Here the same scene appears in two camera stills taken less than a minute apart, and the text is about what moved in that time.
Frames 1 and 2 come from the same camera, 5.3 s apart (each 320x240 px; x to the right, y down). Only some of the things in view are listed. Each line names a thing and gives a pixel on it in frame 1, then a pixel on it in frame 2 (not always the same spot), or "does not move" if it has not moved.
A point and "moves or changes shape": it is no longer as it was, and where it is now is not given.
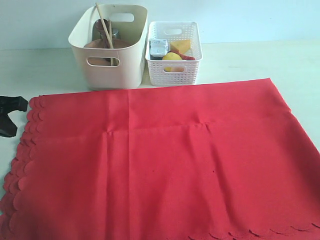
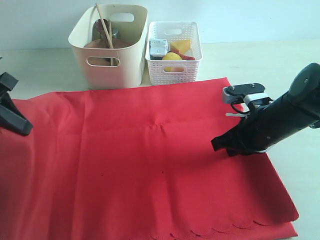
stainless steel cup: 116,34 does not move
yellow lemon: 170,56 does not move
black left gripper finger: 8,104 → 8,81
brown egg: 178,69 does not move
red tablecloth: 173,162 moves or changes shape
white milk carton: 158,48 does not move
